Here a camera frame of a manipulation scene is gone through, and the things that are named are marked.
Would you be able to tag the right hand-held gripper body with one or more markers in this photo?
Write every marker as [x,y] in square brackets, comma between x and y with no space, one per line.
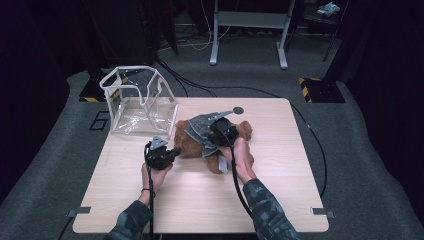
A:
[223,131]

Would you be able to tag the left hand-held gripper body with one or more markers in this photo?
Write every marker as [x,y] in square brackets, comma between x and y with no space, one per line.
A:
[160,160]

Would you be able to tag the brown teddy bear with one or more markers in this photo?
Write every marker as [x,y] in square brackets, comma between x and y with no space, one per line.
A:
[186,143]

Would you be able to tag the grey cloth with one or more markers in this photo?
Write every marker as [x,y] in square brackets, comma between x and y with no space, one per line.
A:
[200,128]

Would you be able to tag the clear plastic bag white trim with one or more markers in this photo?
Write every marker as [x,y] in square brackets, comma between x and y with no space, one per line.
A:
[160,116]

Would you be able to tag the person's left hand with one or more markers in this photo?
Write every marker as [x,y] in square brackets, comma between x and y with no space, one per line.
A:
[160,178]

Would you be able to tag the person's right hand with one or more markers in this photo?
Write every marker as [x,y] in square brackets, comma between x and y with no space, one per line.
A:
[245,160]

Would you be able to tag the dark round table grommet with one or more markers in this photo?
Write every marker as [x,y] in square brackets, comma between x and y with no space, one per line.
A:
[238,110]

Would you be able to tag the black wristband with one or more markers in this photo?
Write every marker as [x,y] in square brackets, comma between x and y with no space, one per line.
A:
[146,190]

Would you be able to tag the black base with hazard stripes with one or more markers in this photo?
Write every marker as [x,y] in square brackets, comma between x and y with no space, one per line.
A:
[90,93]
[323,91]

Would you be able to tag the black cabinet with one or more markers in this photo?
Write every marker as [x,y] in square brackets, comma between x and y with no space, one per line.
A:
[123,33]

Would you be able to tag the blue and white packet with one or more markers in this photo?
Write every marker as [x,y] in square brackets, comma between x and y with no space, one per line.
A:
[328,9]

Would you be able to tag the grey table corner bracket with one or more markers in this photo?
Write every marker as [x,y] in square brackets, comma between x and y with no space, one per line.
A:
[81,210]
[321,211]

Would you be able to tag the white metal stand frame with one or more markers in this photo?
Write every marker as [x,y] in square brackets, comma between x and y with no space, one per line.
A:
[250,19]

